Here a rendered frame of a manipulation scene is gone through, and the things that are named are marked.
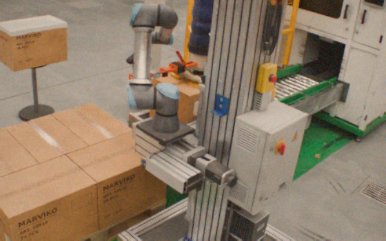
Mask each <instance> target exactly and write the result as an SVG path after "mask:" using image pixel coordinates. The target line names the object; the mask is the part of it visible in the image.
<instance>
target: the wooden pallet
mask: <svg viewBox="0 0 386 241"><path fill-rule="evenodd" d="M165 204H166V199H164V200H162V201H158V202H156V203H154V204H153V205H150V206H149V207H146V208H145V209H144V210H142V211H138V212H136V213H134V214H132V215H131V216H128V217H126V218H123V219H122V220H120V221H118V222H116V223H113V224H111V225H110V226H108V227H106V228H102V229H100V230H99V231H97V232H96V233H92V234H91V235H89V236H86V237H84V238H82V239H80V240H77V241H111V240H113V239H115V238H117V237H118V234H119V233H121V232H123V231H125V230H128V229H130V228H131V227H133V226H134V225H136V224H139V223H141V222H143V221H144V220H147V219H148V218H150V217H152V216H155V215H156V214H157V213H159V212H161V211H162V210H164V209H165Z"/></svg>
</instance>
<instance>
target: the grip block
mask: <svg viewBox="0 0 386 241"><path fill-rule="evenodd" d="M170 66H171V67H172V68H175V69H176V71H174V72H173V73H175V74H177V73H178V74H180V73H183V72H185V64H184V63H181V62H179V61H177V62H176V61H175V62H172V63H169V67H170Z"/></svg>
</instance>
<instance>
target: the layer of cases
mask: <svg viewBox="0 0 386 241"><path fill-rule="evenodd" d="M166 188H167V183H165V182H163V181H162V180H161V179H159V178H158V177H156V176H155V175H154V174H152V173H150V172H149V171H148V170H146V168H145V167H143V165H142V164H141V158H140V157H139V156H137V155H136V154H135V139H133V137H132V129H131V128H130V127H128V126H127V125H125V124H123V123H122V122H121V121H119V120H117V119H116V118H114V117H113V116H111V115H109V114H108V113H106V112H105V111H104V110H102V109H101V108H100V107H97V106H96V105H95V104H93V103H88V104H85V105H81V106H78V107H74V108H71V109H67V110H64V111H61V112H57V113H54V114H51V115H47V116H43V117H41V118H36V119H34V120H29V121H27V122H24V123H18V124H16V125H12V126H9V127H6V128H3V129H0V241H77V240H80V239H82V238H84V237H86V236H89V235H91V234H92V233H96V232H97V231H99V230H100V229H102V228H106V227H108V226H110V225H111V224H113V223H116V222H118V221H120V220H122V219H123V218H126V217H128V216H131V215H132V214H134V213H136V212H138V211H142V210H144V209H145V208H146V207H149V206H150V205H153V204H154V203H156V202H158V201H162V200H164V199H165V197H166Z"/></svg>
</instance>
